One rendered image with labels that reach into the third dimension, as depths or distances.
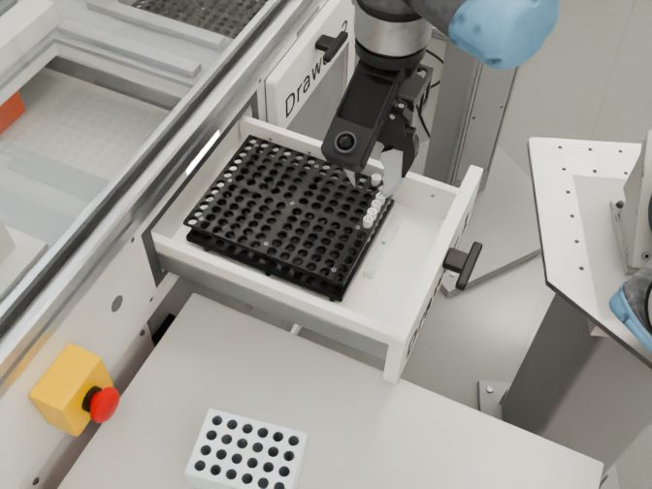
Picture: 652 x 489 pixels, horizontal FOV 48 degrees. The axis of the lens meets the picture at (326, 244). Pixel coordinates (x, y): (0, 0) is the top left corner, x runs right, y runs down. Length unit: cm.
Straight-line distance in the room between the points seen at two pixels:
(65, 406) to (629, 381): 91
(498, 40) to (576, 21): 240
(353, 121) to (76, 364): 39
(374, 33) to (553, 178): 60
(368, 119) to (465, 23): 18
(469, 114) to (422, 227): 88
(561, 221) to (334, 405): 47
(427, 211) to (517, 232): 109
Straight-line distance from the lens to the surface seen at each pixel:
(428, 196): 100
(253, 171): 98
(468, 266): 89
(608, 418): 146
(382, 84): 74
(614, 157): 130
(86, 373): 83
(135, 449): 94
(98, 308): 88
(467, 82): 181
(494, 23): 58
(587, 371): 129
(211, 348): 99
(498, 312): 197
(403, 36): 70
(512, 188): 221
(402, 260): 97
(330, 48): 116
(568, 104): 259
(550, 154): 127
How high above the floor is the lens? 161
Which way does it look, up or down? 52 degrees down
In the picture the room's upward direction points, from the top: 2 degrees clockwise
